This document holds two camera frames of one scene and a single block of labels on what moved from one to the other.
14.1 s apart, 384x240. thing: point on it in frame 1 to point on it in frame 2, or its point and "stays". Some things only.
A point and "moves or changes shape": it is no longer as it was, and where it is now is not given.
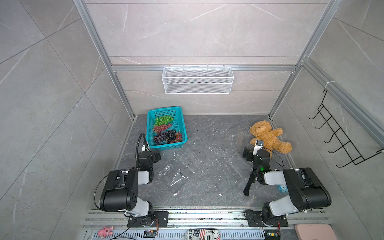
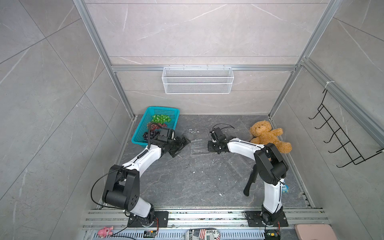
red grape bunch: x=158 y=129 moves or changes shape
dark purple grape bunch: x=166 y=137 moves or changes shape
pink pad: x=314 y=232 stays
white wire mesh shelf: x=195 y=80 stays
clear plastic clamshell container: x=178 y=170 to x=199 y=138
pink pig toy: x=102 y=233 stays
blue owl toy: x=283 y=188 stays
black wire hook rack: x=355 y=156 stays
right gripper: x=250 y=153 to x=210 y=146
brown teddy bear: x=262 y=130 stays
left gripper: x=156 y=157 to x=181 y=145
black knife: x=252 y=179 stays
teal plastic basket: x=178 y=125 moves or changes shape
